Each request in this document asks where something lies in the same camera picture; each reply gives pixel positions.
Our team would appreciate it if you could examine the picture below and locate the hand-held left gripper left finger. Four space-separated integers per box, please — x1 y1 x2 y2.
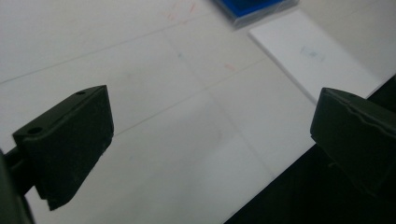
12 84 115 212

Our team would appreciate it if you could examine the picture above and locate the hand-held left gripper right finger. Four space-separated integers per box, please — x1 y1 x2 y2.
309 87 396 202

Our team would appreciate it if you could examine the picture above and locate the clear case with blue pad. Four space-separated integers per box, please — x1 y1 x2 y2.
212 0 301 30

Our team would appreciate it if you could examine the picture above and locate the white paper sheet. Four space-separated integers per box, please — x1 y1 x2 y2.
247 8 389 105

